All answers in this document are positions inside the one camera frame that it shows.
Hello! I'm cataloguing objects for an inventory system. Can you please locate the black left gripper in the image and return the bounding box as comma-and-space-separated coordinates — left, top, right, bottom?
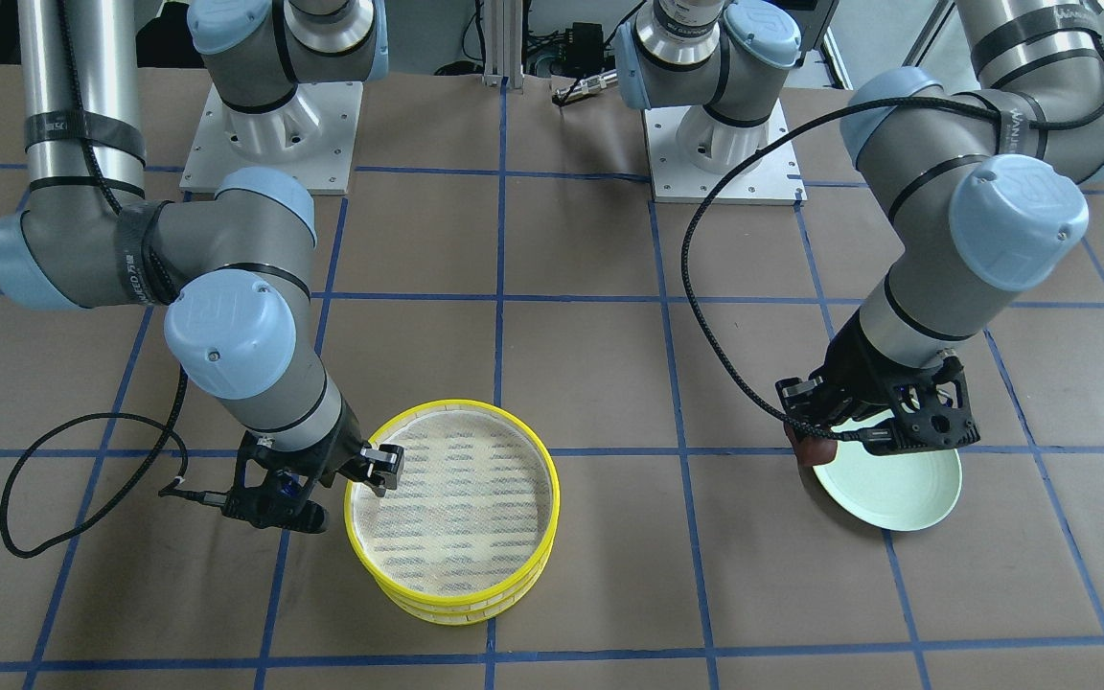
775, 317, 981, 457

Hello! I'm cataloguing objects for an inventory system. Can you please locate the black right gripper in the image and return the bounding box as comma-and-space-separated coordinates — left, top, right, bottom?
222, 405, 404, 534

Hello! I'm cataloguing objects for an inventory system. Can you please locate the yellow steamer layer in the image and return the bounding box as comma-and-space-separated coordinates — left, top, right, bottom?
343, 399, 561, 606
379, 551, 551, 626

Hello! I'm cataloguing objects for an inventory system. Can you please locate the brown chocolate bun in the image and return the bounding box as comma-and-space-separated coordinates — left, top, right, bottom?
783, 425, 840, 467

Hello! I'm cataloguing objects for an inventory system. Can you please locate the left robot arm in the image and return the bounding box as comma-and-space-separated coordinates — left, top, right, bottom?
616, 1, 1104, 466

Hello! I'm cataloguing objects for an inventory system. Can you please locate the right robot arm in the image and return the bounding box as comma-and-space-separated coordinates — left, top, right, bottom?
0, 1, 403, 534

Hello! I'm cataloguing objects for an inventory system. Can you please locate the pale green plate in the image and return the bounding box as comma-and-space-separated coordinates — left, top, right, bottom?
813, 442, 963, 532

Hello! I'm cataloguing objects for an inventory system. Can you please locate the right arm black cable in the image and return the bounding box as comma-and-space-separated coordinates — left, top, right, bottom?
0, 369, 227, 559

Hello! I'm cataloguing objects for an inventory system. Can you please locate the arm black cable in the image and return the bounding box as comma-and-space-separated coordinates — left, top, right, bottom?
681, 47, 1104, 447
0, 369, 227, 559

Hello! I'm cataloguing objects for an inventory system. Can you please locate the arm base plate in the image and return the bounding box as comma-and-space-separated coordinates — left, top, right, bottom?
641, 100, 807, 205
179, 82, 364, 197

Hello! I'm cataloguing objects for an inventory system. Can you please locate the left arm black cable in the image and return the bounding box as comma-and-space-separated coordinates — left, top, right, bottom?
681, 47, 1104, 447

